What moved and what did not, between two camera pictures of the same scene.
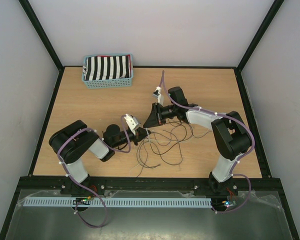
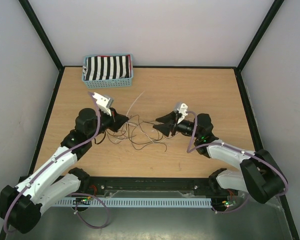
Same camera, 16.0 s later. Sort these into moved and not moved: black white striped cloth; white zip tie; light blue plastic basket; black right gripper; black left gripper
Moved: black left gripper; white zip tie; black right gripper
Not moved: light blue plastic basket; black white striped cloth
